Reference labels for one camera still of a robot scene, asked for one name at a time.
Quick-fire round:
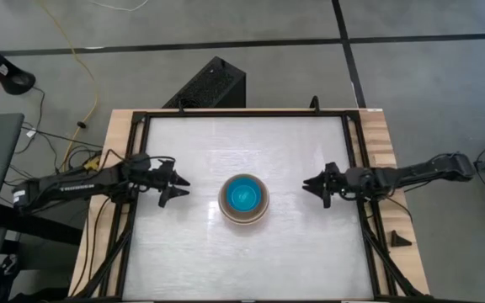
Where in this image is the yellow cable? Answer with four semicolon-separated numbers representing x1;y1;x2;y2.
35;0;101;172

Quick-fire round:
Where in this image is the black triangular bracket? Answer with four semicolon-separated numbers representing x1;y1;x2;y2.
390;230;413;248

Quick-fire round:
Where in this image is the large pink ceramic bowl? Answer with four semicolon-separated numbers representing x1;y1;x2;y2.
218;173;270;226

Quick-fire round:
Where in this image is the white ceramic bowl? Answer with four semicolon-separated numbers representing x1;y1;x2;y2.
219;174;269;222

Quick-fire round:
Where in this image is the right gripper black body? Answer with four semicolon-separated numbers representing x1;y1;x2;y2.
326;162;374;201

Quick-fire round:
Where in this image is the blue bowl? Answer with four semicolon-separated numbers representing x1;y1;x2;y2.
225;178;264;214

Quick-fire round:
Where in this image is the black cable bundle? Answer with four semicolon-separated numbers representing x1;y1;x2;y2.
4;86;113;186

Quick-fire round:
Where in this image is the black metal table frame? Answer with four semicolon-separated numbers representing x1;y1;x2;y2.
72;95;428;302

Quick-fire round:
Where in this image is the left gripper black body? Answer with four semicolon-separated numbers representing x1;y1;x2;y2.
132;153;175;201

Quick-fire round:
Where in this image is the black computer tower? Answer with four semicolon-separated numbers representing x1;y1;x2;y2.
162;56;247;109

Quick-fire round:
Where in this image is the thin white cable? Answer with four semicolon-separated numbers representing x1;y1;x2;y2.
86;0;149;13

